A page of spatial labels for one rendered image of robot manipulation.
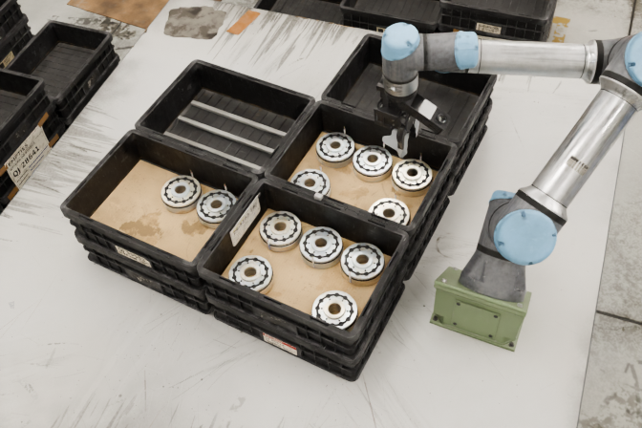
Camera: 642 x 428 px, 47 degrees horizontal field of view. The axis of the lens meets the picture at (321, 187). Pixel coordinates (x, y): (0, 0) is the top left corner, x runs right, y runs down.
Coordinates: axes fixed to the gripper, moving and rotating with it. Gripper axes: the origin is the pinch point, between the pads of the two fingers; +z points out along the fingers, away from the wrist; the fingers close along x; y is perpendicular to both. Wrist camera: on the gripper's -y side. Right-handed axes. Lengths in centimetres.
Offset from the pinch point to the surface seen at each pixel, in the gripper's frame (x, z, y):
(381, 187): 3.5, 16.6, 6.3
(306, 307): 42.5, 13.4, 6.4
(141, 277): 51, 21, 51
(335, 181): 6.7, 16.3, 17.9
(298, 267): 33.9, 14.1, 13.4
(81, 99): -14, 63, 144
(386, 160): -3.4, 14.2, 8.2
